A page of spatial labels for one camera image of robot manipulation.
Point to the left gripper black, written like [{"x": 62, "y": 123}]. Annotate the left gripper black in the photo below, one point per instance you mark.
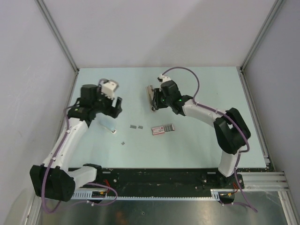
[{"x": 118, "y": 109}]

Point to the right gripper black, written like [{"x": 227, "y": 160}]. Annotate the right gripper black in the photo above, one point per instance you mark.
[{"x": 156, "y": 102}]

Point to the beige black stapler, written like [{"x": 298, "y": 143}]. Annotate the beige black stapler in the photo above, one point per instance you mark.
[{"x": 150, "y": 96}]

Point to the red white staple box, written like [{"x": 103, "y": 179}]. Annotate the red white staple box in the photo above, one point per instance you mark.
[{"x": 162, "y": 129}]

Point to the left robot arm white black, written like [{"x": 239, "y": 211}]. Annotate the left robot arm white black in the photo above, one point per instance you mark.
[{"x": 53, "y": 179}]

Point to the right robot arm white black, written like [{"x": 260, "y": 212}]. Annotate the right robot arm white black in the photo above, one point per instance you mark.
[{"x": 230, "y": 128}]

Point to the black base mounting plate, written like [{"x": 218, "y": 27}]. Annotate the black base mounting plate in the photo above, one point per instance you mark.
[{"x": 163, "y": 183}]

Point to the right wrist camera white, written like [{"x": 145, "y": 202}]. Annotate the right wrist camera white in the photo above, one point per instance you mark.
[{"x": 163, "y": 78}]

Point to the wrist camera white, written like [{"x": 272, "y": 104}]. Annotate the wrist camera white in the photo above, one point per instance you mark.
[
  {"x": 109, "y": 88},
  {"x": 163, "y": 78}
]

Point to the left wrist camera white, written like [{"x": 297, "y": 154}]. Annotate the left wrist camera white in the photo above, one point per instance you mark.
[{"x": 109, "y": 88}]

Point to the aluminium frame rail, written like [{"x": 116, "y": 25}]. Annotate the aluminium frame rail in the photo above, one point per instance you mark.
[{"x": 265, "y": 181}]

